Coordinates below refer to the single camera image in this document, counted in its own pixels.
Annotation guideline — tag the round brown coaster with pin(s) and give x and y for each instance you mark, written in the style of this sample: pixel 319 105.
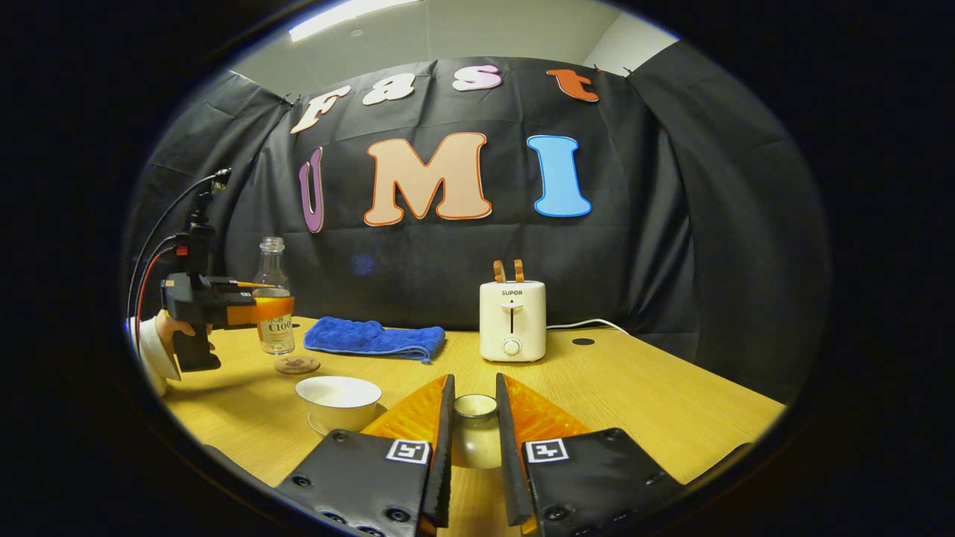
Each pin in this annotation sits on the round brown coaster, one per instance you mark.
pixel 297 365

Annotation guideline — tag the blue folded towel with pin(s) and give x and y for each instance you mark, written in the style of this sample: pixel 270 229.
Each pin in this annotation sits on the blue folded towel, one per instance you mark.
pixel 373 337

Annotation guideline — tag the clear glass water bottle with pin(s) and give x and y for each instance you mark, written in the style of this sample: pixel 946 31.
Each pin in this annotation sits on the clear glass water bottle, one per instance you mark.
pixel 272 268

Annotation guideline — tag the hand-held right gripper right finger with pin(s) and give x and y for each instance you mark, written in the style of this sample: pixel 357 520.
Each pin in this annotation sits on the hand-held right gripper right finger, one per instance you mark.
pixel 511 462

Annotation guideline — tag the cream teacup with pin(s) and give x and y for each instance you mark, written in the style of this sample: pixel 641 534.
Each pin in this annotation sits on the cream teacup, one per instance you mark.
pixel 339 406

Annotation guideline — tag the black backdrop cloth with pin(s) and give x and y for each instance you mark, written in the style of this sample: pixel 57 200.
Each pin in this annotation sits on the black backdrop cloth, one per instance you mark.
pixel 418 253

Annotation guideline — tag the cream teacup lid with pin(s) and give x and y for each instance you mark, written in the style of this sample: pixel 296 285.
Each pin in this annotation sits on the cream teacup lid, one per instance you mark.
pixel 475 440

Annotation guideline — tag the toast slice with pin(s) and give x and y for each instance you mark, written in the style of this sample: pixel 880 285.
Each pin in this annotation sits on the toast slice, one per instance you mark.
pixel 499 271
pixel 518 271

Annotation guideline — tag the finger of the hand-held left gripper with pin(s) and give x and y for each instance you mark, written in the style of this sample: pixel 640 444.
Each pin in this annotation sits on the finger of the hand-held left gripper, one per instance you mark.
pixel 239 286
pixel 240 311

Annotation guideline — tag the white toaster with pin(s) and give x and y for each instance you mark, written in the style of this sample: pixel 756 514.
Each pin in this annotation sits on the white toaster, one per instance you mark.
pixel 512 321

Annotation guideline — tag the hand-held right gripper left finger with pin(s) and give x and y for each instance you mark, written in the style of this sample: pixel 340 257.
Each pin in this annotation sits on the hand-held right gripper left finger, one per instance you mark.
pixel 442 462

